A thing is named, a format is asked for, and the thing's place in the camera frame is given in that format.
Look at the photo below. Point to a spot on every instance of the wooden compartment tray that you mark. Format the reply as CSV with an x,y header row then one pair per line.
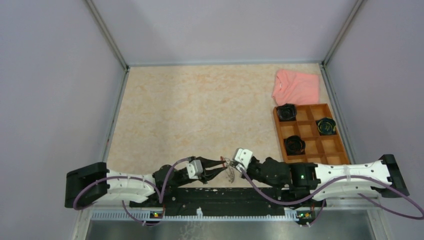
x,y
322,149

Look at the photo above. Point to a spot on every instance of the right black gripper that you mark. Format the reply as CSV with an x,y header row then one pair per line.
x,y
248,168

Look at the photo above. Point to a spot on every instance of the pink folded cloth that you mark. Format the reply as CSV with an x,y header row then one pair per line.
x,y
292,87

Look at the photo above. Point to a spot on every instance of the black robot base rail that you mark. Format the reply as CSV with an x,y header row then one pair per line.
x,y
219,202

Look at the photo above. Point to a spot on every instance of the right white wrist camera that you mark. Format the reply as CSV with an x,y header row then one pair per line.
x,y
241,159

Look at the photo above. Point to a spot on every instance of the metal keyring with red handle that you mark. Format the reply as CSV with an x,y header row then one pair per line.
x,y
229,169

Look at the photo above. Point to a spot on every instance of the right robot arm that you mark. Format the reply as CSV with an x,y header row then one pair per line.
x,y
320,182

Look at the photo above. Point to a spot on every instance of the black coil top left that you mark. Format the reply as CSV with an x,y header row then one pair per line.
x,y
286,112

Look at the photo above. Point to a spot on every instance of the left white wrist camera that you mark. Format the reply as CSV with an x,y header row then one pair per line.
x,y
194,169

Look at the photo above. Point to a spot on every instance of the black yellow coil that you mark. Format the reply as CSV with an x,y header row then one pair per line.
x,y
326,126

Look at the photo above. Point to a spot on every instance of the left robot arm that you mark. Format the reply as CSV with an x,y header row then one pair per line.
x,y
96,183

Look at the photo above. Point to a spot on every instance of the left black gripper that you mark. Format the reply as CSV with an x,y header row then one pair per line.
x,y
207,175

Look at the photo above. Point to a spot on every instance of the aluminium frame left rail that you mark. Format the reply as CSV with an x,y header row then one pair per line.
x,y
117,99

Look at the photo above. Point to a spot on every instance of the white slotted cable duct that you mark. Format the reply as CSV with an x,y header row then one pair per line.
x,y
199,216

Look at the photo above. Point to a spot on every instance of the aluminium frame right rail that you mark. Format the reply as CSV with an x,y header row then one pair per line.
x,y
324,67

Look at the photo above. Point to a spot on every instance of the black red coil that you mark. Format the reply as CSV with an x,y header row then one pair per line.
x,y
294,145

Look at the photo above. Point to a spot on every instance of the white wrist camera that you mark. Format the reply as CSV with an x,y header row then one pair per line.
x,y
194,169
241,159

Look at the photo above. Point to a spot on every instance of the aluminium frame rail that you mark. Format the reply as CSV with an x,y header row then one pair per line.
x,y
117,99
324,67

